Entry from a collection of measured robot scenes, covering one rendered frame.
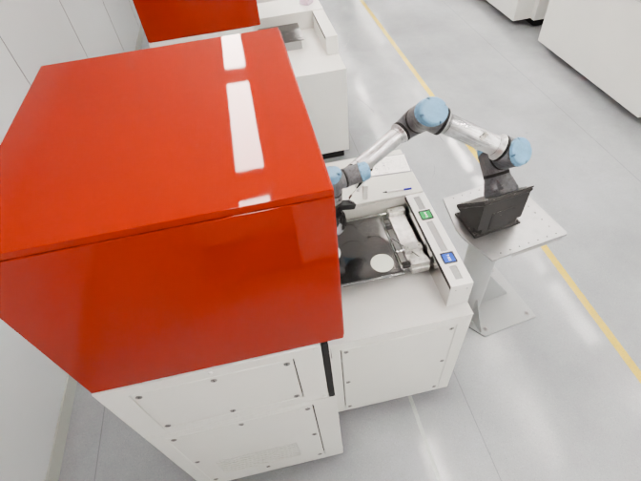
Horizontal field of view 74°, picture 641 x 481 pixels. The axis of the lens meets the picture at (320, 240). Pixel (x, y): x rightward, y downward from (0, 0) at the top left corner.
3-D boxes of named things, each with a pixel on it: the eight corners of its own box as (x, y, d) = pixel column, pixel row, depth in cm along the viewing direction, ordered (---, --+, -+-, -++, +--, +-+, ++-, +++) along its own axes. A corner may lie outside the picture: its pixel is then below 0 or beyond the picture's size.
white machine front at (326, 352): (329, 396, 157) (320, 345, 127) (294, 237, 211) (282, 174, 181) (338, 394, 157) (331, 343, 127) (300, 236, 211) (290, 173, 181)
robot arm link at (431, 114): (515, 149, 191) (409, 100, 179) (540, 142, 177) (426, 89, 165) (507, 174, 191) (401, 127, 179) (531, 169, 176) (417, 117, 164)
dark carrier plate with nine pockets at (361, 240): (322, 288, 180) (322, 287, 180) (308, 230, 203) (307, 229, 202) (401, 271, 183) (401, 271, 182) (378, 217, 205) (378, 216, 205)
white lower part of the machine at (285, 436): (207, 491, 213) (143, 441, 152) (204, 345, 267) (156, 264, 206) (344, 458, 218) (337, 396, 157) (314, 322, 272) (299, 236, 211)
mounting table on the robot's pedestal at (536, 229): (503, 195, 237) (508, 177, 227) (558, 251, 209) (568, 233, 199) (430, 219, 230) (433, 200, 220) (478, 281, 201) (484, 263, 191)
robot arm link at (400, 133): (408, 107, 191) (326, 175, 183) (419, 100, 180) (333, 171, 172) (423, 128, 193) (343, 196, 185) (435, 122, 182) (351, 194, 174)
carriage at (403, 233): (411, 274, 187) (412, 270, 184) (386, 217, 211) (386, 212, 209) (428, 270, 187) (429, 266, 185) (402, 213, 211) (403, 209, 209)
